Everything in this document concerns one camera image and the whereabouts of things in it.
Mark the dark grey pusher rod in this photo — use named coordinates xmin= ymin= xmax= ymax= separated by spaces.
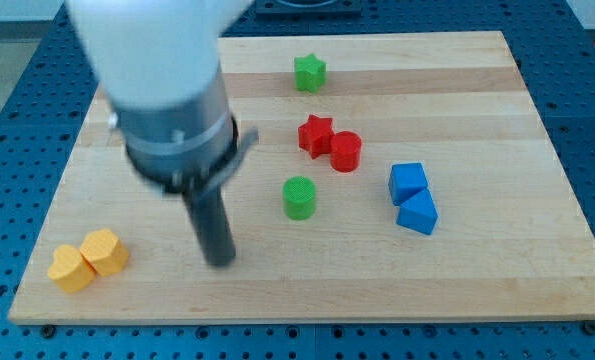
xmin=182 ymin=188 xmax=236 ymax=267

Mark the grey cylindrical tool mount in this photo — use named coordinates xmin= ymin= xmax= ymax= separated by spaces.
xmin=108 ymin=66 xmax=259 ymax=196

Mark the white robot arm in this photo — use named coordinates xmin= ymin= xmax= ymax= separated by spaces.
xmin=65 ymin=0 xmax=259 ymax=267

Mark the red star block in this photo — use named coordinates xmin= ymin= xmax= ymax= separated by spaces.
xmin=298 ymin=114 xmax=334 ymax=159

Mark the green star block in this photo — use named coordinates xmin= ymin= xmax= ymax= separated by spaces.
xmin=294 ymin=53 xmax=327 ymax=93

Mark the green cylinder block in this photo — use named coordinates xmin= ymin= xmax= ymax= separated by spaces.
xmin=282 ymin=176 xmax=316 ymax=220

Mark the yellow hexagon block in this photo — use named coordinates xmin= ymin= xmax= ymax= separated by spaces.
xmin=80 ymin=228 xmax=130 ymax=276

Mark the red cylinder block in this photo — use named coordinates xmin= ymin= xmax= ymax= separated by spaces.
xmin=330 ymin=131 xmax=362 ymax=172

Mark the yellow heart block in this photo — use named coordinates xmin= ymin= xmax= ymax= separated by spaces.
xmin=47 ymin=245 xmax=96 ymax=294

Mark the wooden board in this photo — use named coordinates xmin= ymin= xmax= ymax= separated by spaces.
xmin=9 ymin=31 xmax=595 ymax=325

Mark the blue cube block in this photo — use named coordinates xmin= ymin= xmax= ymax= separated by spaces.
xmin=388 ymin=162 xmax=428 ymax=206

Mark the blue triangle block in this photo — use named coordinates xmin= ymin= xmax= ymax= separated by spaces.
xmin=396 ymin=189 xmax=438 ymax=235

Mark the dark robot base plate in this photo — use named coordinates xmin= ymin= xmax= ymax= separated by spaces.
xmin=253 ymin=0 xmax=362 ymax=18

